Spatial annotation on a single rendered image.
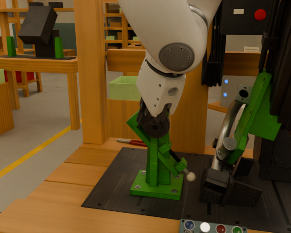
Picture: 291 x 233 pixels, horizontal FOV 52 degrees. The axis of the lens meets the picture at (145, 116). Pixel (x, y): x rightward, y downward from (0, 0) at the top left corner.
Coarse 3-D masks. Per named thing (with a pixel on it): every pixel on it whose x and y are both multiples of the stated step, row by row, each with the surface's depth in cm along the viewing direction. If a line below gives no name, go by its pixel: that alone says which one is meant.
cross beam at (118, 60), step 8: (112, 56) 126; (120, 56) 126; (128, 56) 125; (136, 56) 124; (144, 56) 124; (224, 56) 117; (232, 56) 116; (240, 56) 116; (248, 56) 115; (256, 56) 114; (112, 64) 127; (120, 64) 127; (128, 64) 126; (136, 64) 125; (224, 64) 118; (232, 64) 117; (240, 64) 117; (248, 64) 116; (256, 64) 115; (264, 64) 115; (224, 72) 119; (232, 72) 118; (240, 72) 117; (248, 72) 117; (256, 72) 116
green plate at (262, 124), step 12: (264, 72) 76; (264, 84) 72; (252, 96) 81; (264, 96) 75; (252, 108) 76; (264, 108) 75; (240, 120) 86; (252, 120) 76; (264, 120) 76; (276, 120) 76; (240, 132) 81; (252, 132) 78; (264, 132) 77; (276, 132) 77
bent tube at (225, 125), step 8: (240, 88) 84; (248, 88) 84; (240, 96) 83; (248, 96) 83; (232, 104) 88; (240, 104) 86; (248, 104) 82; (232, 112) 90; (224, 120) 93; (232, 120) 92; (224, 128) 92; (224, 136) 91; (216, 160) 87; (216, 168) 86
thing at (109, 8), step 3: (108, 3) 1081; (111, 3) 1077; (114, 3) 1075; (117, 3) 1072; (108, 6) 1084; (111, 6) 1081; (114, 6) 1078; (117, 6) 1075; (108, 9) 1087; (111, 9) 1084; (114, 9) 1081; (117, 9) 1078; (108, 12) 1091; (111, 12) 1087; (114, 12) 1085; (117, 12) 1082
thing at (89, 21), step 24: (96, 0) 113; (96, 24) 115; (96, 48) 118; (96, 72) 121; (192, 72) 112; (96, 96) 124; (192, 96) 115; (96, 120) 127; (192, 120) 118; (192, 144) 121
